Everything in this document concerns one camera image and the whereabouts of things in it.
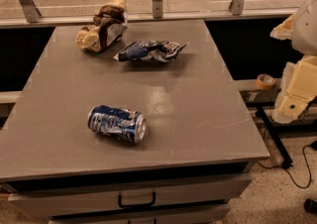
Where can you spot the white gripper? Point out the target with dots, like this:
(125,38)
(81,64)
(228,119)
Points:
(306,28)

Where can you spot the blue pepsi can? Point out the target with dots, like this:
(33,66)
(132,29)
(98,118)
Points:
(127,125)

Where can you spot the roll of tan tape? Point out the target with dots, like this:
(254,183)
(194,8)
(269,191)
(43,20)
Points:
(265,81)

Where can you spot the black metal stand leg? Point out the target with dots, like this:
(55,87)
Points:
(287,160)

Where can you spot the blue crumpled snack bag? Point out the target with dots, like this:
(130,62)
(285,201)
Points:
(162,51)

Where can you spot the lower grey drawer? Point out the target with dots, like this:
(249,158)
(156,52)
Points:
(199,214)

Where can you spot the grey drawer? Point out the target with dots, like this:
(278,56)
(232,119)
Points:
(199,214)
(129,195)

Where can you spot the brown crumpled chip bag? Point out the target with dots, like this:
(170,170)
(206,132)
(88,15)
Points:
(110,23)

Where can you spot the upper grey drawer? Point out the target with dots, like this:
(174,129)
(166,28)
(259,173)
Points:
(129,195)

